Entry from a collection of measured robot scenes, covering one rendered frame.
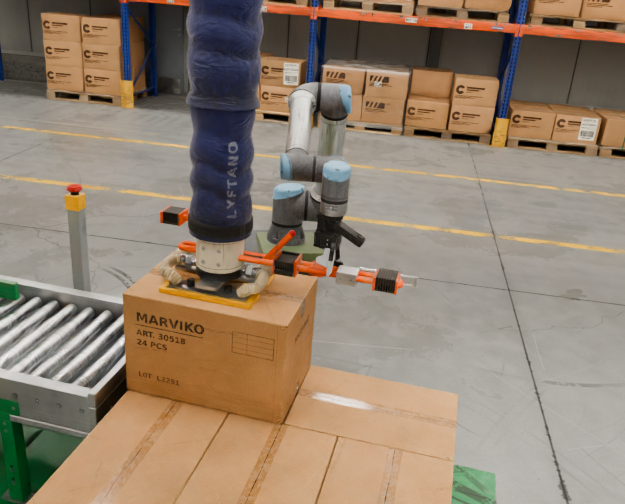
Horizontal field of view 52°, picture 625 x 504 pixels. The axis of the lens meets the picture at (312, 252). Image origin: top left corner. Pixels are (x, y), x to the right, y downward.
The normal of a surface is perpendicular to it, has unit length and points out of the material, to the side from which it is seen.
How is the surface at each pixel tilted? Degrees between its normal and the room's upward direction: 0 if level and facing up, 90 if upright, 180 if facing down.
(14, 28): 90
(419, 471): 0
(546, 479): 0
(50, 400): 90
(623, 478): 0
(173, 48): 90
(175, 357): 90
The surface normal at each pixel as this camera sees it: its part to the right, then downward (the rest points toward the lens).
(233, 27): 0.44, 0.07
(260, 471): 0.07, -0.92
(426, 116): -0.19, 0.39
